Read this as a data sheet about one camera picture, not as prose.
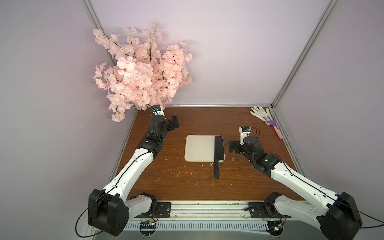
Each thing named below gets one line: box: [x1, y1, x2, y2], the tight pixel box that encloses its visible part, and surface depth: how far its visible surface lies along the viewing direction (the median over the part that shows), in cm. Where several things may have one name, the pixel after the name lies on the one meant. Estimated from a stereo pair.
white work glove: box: [250, 105, 274, 126], surface depth 117 cm
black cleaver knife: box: [214, 135, 225, 179], surface depth 94 cm
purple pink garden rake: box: [265, 115, 284, 140], surface depth 109 cm
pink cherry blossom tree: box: [93, 21, 193, 123], surface depth 71 cm
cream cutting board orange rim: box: [184, 135, 225, 163], surface depth 98 cm
